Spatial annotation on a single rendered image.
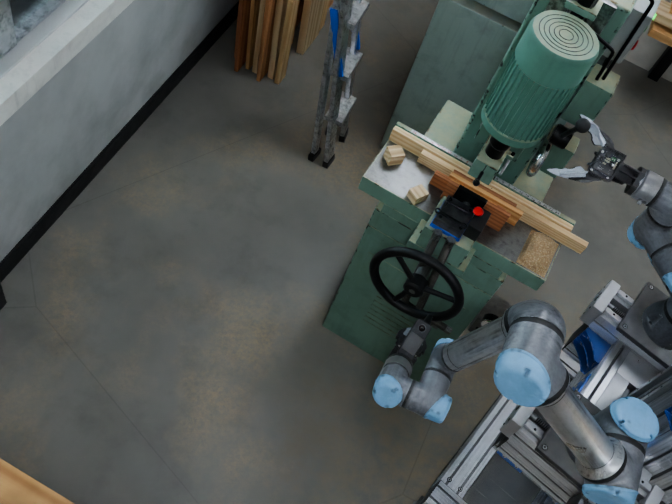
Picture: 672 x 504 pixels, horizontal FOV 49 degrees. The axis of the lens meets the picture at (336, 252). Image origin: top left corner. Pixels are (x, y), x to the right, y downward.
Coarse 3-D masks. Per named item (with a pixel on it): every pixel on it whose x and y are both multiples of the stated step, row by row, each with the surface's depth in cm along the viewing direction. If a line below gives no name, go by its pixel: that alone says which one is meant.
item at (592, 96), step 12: (612, 72) 202; (588, 84) 198; (600, 84) 198; (612, 84) 199; (576, 96) 202; (588, 96) 201; (600, 96) 199; (576, 108) 205; (588, 108) 203; (600, 108) 201; (576, 120) 208
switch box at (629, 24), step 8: (640, 0) 191; (648, 0) 191; (656, 0) 192; (640, 8) 189; (656, 8) 190; (632, 16) 190; (640, 16) 189; (648, 16) 188; (624, 24) 192; (632, 24) 191; (648, 24) 190; (624, 32) 194; (640, 32) 192; (616, 40) 196; (624, 40) 195; (632, 40) 194; (616, 48) 198; (608, 56) 201; (624, 56) 198
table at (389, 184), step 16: (384, 160) 221; (416, 160) 223; (368, 176) 216; (384, 176) 217; (400, 176) 219; (416, 176) 220; (432, 176) 221; (368, 192) 219; (384, 192) 216; (400, 192) 215; (432, 192) 218; (400, 208) 218; (416, 208) 214; (432, 208) 215; (416, 240) 211; (480, 240) 212; (496, 240) 214; (512, 240) 215; (432, 256) 211; (480, 256) 216; (496, 256) 212; (512, 256) 212; (512, 272) 214; (528, 272) 211
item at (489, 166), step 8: (480, 152) 207; (480, 160) 206; (488, 160) 206; (496, 160) 207; (472, 168) 209; (480, 168) 207; (488, 168) 206; (496, 168) 205; (472, 176) 211; (488, 176) 208; (488, 184) 210
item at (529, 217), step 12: (420, 156) 221; (432, 156) 220; (432, 168) 222; (444, 168) 220; (456, 168) 220; (528, 216) 217; (540, 216) 217; (540, 228) 218; (552, 228) 216; (564, 240) 217; (576, 240) 215
